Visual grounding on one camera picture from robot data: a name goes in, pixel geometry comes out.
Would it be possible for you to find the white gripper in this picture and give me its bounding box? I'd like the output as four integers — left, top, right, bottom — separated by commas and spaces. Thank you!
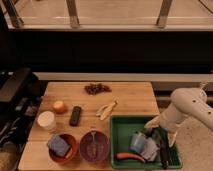
145, 105, 186, 147

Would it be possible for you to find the black handled brush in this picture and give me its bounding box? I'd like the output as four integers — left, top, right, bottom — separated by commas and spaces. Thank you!
152, 129, 169, 169

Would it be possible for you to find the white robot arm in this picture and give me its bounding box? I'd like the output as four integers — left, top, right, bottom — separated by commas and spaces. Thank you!
145, 88, 213, 147

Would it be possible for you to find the green plastic tray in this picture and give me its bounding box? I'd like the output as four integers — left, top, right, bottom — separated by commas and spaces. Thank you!
110, 116, 182, 170

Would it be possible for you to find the orange carrot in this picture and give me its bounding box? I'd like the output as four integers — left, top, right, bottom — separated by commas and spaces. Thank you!
116, 152, 145, 163

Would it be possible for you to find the banana peel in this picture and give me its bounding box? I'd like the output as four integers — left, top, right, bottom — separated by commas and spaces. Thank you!
96, 100, 117, 120

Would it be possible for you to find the metal fork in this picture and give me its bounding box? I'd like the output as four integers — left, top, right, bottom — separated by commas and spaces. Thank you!
91, 130, 97, 158

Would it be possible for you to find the purple bowl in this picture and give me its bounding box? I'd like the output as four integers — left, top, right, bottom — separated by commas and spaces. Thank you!
79, 131, 110, 163

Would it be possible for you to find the black remote control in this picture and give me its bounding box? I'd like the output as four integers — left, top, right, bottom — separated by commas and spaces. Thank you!
69, 106, 82, 126

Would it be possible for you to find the red-brown bowl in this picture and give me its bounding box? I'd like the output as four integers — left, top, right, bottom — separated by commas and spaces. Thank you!
47, 134, 78, 164

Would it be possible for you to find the orange apple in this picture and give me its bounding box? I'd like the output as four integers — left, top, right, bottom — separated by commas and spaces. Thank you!
53, 101, 66, 114

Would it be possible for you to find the blue sponge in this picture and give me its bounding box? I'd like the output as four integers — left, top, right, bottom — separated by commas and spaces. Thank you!
47, 134, 70, 157

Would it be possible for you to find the white lidded jar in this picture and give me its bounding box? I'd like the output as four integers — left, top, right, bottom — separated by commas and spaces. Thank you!
37, 111, 56, 132

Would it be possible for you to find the black equipment stack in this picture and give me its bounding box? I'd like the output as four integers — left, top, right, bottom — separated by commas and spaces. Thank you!
0, 68, 42, 171

